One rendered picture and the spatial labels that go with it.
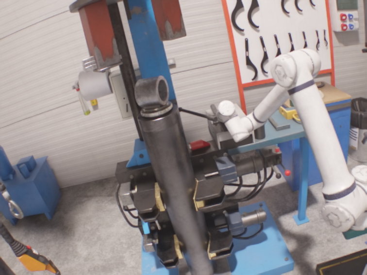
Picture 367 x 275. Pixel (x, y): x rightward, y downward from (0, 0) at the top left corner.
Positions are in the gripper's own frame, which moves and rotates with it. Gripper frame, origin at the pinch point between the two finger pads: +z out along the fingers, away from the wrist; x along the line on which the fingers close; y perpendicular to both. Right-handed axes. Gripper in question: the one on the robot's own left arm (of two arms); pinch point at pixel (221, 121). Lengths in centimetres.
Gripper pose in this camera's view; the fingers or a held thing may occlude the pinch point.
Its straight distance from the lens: 180.8
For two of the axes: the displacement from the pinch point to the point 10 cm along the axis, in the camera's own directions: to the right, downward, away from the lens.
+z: 0.2, 1.4, 9.9
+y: -2.3, -9.6, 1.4
